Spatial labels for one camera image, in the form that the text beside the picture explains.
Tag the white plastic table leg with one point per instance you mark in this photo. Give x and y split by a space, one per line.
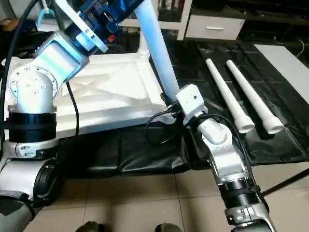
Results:
229 96
159 53
253 96
144 44

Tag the white plastic table top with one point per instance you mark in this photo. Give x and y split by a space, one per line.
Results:
111 92

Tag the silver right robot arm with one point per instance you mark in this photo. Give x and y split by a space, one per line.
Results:
227 154

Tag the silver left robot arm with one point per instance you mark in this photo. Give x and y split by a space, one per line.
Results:
34 96

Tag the white glass door cabinet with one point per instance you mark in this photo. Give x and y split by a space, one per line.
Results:
169 19

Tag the black work mat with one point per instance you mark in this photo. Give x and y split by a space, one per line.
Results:
145 150

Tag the light blue plastic item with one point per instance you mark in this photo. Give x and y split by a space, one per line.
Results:
44 14

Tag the white drawer unit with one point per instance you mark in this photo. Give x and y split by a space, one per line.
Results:
215 28

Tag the white flat panel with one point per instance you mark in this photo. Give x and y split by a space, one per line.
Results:
285 67

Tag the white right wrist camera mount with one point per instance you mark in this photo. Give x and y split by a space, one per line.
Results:
190 104

